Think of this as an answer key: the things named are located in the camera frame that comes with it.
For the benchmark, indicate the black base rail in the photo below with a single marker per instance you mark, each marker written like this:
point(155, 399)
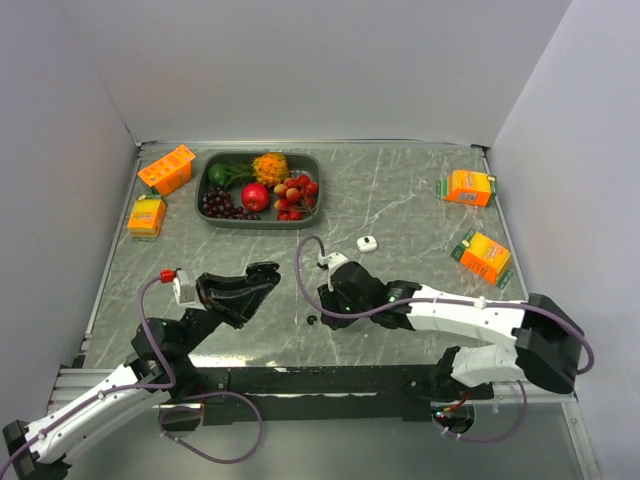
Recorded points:
point(407, 392)

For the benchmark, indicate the orange sponge pack left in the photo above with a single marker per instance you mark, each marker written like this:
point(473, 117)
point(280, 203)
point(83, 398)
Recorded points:
point(147, 217)

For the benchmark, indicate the orange box front right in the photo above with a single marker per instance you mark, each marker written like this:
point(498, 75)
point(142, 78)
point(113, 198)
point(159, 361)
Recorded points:
point(485, 257)

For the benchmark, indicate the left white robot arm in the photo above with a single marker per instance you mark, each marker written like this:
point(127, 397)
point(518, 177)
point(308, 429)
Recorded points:
point(158, 371)

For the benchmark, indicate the white earbud charging case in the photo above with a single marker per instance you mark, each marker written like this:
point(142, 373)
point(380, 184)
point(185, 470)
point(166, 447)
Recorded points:
point(367, 244)

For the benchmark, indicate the orange carton back left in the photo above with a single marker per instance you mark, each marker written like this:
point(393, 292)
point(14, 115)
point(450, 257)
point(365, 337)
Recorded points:
point(170, 172)

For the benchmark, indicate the red lychee cluster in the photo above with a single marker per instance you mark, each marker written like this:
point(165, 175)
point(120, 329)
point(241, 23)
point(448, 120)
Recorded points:
point(296, 198)

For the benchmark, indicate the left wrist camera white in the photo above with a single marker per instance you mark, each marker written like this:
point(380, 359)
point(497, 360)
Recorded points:
point(183, 284)

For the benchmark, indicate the green lime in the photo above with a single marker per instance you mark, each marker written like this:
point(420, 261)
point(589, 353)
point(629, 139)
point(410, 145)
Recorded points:
point(218, 174)

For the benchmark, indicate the dark grey fruit tray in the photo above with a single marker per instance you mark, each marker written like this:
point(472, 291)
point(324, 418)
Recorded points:
point(299, 163)

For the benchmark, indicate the orange box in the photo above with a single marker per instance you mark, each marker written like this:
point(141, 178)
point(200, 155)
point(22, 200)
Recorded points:
point(467, 187)
point(485, 257)

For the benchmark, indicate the dark purple grape bunch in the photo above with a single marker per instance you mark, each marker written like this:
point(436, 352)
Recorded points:
point(217, 203)

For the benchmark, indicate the orange spiky fruit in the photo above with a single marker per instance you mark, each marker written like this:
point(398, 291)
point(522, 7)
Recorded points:
point(270, 169)

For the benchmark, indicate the red apple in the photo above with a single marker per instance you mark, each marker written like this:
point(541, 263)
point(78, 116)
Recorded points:
point(255, 197)

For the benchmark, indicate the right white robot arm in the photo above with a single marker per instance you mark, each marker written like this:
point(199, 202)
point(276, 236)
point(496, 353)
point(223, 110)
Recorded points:
point(531, 340)

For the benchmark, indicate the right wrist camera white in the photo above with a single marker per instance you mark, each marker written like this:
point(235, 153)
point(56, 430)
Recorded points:
point(330, 263)

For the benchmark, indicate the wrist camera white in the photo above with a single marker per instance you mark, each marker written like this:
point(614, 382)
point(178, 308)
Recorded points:
point(183, 284)
point(330, 263)

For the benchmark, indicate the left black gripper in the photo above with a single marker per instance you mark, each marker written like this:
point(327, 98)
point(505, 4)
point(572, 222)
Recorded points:
point(231, 296)

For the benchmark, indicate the orange box back right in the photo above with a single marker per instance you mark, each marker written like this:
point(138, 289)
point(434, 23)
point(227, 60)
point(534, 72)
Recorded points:
point(467, 187)

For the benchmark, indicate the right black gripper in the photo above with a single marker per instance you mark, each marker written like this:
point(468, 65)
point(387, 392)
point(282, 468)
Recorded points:
point(328, 299)

